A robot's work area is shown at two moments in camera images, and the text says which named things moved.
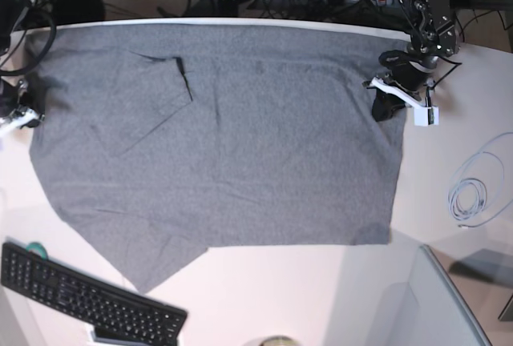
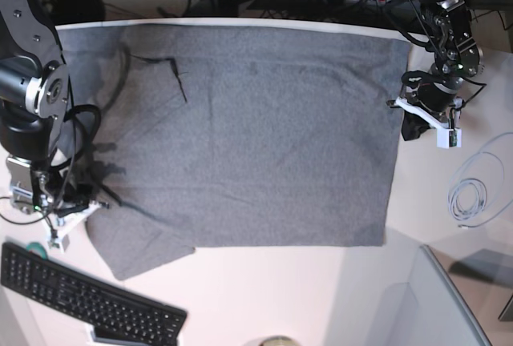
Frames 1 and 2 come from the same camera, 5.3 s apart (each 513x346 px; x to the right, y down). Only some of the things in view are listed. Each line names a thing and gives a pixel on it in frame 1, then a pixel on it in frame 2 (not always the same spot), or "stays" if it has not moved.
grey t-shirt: [156, 142] stays
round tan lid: [280, 340] stays
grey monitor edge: [446, 319] stays
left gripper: [20, 105] -> [76, 203]
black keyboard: [119, 319] stays
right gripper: [407, 77] -> [432, 96]
